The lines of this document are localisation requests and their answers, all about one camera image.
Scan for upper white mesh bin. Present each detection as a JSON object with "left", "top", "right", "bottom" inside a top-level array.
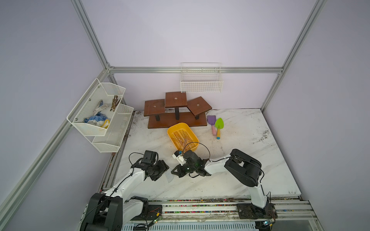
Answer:
[{"left": 66, "top": 79, "right": 126, "bottom": 136}]

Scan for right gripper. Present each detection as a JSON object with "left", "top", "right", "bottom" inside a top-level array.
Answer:
[{"left": 171, "top": 162, "right": 197, "bottom": 177}]

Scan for blue white cloth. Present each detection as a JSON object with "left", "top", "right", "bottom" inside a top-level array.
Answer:
[{"left": 83, "top": 100, "right": 109, "bottom": 128}]

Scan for green toy trowel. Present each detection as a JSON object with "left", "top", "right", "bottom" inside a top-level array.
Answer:
[{"left": 215, "top": 118, "right": 224, "bottom": 140}]

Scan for long pink stencil ruler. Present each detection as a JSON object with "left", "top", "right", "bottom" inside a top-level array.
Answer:
[{"left": 172, "top": 130, "right": 193, "bottom": 150}]

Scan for blue clear protractor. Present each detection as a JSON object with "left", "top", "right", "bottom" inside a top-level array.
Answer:
[{"left": 164, "top": 171, "right": 174, "bottom": 183}]

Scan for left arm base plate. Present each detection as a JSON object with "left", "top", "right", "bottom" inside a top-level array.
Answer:
[{"left": 130, "top": 204, "right": 163, "bottom": 222}]

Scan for white wire wall basket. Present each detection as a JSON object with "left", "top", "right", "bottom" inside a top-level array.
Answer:
[{"left": 180, "top": 63, "right": 224, "bottom": 93}]

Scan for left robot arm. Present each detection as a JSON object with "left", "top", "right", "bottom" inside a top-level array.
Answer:
[{"left": 80, "top": 150, "right": 169, "bottom": 231}]

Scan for yellow plastic storage box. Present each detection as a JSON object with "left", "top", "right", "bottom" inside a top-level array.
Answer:
[{"left": 167, "top": 123, "right": 199, "bottom": 152}]

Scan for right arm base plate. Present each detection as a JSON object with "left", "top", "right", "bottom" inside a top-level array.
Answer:
[{"left": 237, "top": 201, "right": 278, "bottom": 219}]

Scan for white mesh bin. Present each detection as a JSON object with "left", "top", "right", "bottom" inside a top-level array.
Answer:
[
  {"left": 66, "top": 79, "right": 126, "bottom": 136},
  {"left": 92, "top": 104, "right": 134, "bottom": 153}
]

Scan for brown clothespins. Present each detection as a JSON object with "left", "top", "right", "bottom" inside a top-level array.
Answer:
[{"left": 110, "top": 95, "right": 121, "bottom": 112}]

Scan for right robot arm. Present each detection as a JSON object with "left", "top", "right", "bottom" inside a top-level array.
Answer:
[{"left": 171, "top": 149, "right": 269, "bottom": 210}]

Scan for yellow item in bin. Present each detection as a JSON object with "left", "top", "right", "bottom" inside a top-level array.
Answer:
[{"left": 101, "top": 119, "right": 110, "bottom": 129}]

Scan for brown wooden tiered stand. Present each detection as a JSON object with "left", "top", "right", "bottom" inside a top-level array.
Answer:
[{"left": 144, "top": 91, "right": 212, "bottom": 129}]

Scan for lower white mesh bin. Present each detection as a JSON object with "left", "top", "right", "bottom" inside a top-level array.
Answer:
[{"left": 92, "top": 104, "right": 134, "bottom": 153}]

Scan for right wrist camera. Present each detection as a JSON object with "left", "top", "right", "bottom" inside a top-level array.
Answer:
[{"left": 172, "top": 150, "right": 186, "bottom": 166}]

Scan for purple toy shovel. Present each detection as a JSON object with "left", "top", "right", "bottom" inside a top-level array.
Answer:
[{"left": 207, "top": 115, "right": 217, "bottom": 136}]

